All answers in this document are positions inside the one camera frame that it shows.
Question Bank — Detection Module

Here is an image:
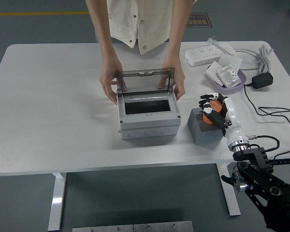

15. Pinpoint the white wall socket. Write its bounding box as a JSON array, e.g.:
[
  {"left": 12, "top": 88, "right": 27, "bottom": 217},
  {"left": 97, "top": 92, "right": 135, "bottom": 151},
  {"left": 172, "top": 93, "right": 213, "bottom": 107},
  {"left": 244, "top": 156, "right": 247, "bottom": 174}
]
[{"left": 205, "top": 61, "right": 225, "bottom": 86}]

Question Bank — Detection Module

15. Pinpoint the white power strip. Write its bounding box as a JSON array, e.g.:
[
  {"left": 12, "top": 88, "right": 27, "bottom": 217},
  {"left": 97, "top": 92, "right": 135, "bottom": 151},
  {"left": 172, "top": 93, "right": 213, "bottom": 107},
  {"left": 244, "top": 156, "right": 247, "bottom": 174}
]
[{"left": 184, "top": 44, "right": 223, "bottom": 67}]

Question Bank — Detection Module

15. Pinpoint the grey box cover frame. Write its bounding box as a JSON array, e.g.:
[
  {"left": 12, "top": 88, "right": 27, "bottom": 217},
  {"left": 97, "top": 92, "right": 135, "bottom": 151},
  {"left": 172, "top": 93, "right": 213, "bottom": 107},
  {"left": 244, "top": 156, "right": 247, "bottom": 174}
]
[{"left": 116, "top": 93, "right": 182, "bottom": 131}]

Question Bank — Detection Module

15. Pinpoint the robot right hand white shell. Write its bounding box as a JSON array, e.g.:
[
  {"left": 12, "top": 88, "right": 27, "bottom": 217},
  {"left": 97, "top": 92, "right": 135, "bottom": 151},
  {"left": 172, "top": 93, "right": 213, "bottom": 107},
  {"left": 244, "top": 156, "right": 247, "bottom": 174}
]
[{"left": 198, "top": 93, "right": 250, "bottom": 147}]

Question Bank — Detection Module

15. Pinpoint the black floor sign yellow text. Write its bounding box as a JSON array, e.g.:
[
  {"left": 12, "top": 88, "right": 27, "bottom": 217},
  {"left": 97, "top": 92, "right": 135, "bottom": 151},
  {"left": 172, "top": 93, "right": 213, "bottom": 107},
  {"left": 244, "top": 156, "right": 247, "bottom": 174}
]
[{"left": 186, "top": 12, "right": 213, "bottom": 29}]

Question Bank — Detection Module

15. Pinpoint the grey metal plate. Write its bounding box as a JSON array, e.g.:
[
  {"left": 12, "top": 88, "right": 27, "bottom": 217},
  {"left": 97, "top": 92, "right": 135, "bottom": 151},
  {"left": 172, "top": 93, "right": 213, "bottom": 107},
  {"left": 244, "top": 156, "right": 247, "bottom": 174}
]
[{"left": 133, "top": 220, "right": 194, "bottom": 232}]

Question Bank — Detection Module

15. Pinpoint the lilac plastic tray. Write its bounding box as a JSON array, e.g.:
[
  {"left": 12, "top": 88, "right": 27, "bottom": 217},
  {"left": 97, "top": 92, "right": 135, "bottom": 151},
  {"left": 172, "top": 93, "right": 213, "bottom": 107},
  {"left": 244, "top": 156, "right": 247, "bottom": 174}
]
[{"left": 206, "top": 68, "right": 247, "bottom": 95}]

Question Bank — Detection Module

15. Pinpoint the person's right hand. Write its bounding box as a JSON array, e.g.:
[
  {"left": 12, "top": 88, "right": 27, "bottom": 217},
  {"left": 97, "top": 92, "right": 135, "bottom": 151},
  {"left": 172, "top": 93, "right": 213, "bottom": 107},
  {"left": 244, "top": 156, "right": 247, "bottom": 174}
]
[{"left": 99, "top": 60, "right": 129, "bottom": 105}]

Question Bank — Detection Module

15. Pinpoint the light grey bundled power cable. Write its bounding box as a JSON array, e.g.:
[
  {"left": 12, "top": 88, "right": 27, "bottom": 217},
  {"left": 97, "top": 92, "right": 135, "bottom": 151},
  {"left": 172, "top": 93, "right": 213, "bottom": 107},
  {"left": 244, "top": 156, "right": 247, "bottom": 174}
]
[{"left": 233, "top": 44, "right": 274, "bottom": 76}]

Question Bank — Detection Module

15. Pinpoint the person's left hand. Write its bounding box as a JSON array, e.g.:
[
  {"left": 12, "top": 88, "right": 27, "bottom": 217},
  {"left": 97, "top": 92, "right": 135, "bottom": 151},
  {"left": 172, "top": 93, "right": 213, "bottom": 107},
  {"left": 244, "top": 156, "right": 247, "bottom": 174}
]
[{"left": 157, "top": 62, "right": 186, "bottom": 101}]

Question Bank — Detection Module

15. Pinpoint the white flat rectangular box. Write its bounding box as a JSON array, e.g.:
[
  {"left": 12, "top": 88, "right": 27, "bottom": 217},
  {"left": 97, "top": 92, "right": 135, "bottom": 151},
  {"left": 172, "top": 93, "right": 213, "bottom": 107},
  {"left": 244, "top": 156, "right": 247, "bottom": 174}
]
[{"left": 216, "top": 43, "right": 236, "bottom": 55}]

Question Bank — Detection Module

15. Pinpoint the orange cylindrical battery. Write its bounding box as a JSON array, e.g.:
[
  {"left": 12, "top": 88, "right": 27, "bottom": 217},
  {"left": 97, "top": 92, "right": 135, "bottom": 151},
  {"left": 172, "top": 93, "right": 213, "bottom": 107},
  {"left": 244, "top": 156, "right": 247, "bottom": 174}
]
[{"left": 202, "top": 100, "right": 223, "bottom": 125}]

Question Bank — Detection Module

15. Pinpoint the white table leg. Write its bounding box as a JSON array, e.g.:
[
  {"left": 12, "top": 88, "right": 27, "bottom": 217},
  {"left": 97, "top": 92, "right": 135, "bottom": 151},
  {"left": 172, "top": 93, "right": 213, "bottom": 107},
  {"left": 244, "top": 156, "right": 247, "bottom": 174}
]
[
  {"left": 216, "top": 162, "right": 242, "bottom": 217},
  {"left": 47, "top": 173, "right": 67, "bottom": 232}
]

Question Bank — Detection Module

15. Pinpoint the black adapter cord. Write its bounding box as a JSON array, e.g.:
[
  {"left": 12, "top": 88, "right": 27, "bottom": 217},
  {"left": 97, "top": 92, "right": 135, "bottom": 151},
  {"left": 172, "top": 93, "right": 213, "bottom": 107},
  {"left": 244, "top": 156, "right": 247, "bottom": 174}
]
[{"left": 243, "top": 83, "right": 290, "bottom": 135}]

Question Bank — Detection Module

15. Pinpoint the grey plastic box base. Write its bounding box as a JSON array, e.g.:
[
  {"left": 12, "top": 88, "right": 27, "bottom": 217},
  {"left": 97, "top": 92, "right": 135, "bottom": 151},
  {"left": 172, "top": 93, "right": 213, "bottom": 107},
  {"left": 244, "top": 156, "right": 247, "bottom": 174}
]
[{"left": 117, "top": 123, "right": 180, "bottom": 140}]

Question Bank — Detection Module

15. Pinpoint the person's torso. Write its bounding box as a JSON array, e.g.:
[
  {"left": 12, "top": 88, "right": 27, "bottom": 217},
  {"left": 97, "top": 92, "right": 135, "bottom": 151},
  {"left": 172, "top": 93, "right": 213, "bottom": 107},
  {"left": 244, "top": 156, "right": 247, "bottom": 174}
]
[{"left": 106, "top": 0, "right": 198, "bottom": 56}]

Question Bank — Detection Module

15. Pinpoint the black power adapter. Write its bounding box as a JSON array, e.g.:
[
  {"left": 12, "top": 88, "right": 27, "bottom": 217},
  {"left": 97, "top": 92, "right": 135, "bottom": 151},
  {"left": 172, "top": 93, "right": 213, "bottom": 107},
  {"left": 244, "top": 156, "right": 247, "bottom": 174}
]
[{"left": 252, "top": 72, "right": 274, "bottom": 89}]

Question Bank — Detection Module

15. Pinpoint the grey block with round hole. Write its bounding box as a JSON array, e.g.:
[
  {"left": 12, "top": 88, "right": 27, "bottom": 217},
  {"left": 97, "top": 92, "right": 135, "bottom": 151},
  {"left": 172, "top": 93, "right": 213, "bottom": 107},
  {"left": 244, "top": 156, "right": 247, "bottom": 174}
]
[{"left": 187, "top": 108, "right": 227, "bottom": 145}]

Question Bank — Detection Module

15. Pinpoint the white square socket panel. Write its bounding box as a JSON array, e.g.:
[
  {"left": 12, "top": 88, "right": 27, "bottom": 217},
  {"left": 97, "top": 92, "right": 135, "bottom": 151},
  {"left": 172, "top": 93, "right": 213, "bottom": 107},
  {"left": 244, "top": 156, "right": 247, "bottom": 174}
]
[{"left": 218, "top": 55, "right": 243, "bottom": 72}]

